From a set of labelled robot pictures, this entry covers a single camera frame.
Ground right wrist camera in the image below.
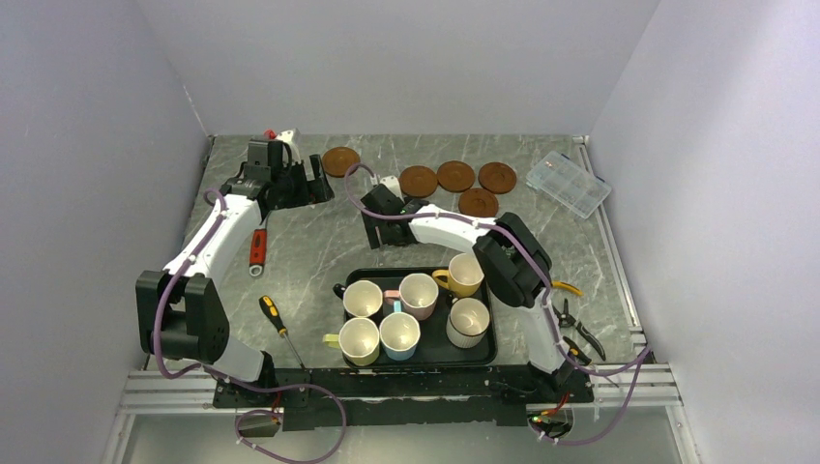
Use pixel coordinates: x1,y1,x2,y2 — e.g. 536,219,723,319
379,176,403,199

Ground white ribbed mug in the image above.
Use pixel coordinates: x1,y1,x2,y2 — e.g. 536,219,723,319
446,298,491,349

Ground brown wooden coaster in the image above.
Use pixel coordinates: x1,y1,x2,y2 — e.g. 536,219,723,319
398,165,438,198
436,160,476,192
321,146,361,178
458,188,499,218
478,161,517,194

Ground clear plastic organizer box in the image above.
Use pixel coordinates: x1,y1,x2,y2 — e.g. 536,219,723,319
525,151,612,218

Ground yellow handled pliers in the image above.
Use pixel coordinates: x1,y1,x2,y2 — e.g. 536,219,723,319
551,280,584,297

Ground aluminium frame rail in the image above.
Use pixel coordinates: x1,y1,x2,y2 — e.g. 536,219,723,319
101,135,703,464

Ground red handled adjustable wrench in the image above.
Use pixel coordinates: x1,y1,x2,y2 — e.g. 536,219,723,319
249,217,268,278

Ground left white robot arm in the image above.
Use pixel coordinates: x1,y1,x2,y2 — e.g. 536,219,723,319
135,129,335,406

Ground pale yellow mug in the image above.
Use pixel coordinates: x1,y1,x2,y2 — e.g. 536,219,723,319
322,317,380,366

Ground pink mug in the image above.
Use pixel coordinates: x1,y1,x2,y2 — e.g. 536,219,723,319
383,273,439,321

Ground yellow black screwdriver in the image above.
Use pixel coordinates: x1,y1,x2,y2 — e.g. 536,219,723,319
258,295,307,369

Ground light blue mug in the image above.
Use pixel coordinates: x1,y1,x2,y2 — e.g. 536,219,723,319
379,301,421,362

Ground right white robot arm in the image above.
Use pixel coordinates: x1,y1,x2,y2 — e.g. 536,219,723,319
348,185,576,401

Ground black handled cream mug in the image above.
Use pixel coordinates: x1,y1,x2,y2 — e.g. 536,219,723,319
333,279,384,319

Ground black plastic tray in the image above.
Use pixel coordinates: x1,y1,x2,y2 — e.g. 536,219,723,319
333,267,498,370

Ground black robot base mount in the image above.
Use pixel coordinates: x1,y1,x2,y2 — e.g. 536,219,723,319
213,364,594,431

